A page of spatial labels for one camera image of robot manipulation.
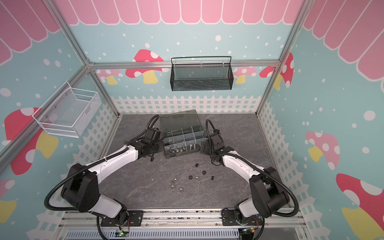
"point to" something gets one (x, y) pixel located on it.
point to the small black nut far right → (212, 177)
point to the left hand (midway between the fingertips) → (161, 147)
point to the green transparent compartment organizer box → (182, 132)
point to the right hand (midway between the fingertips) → (207, 146)
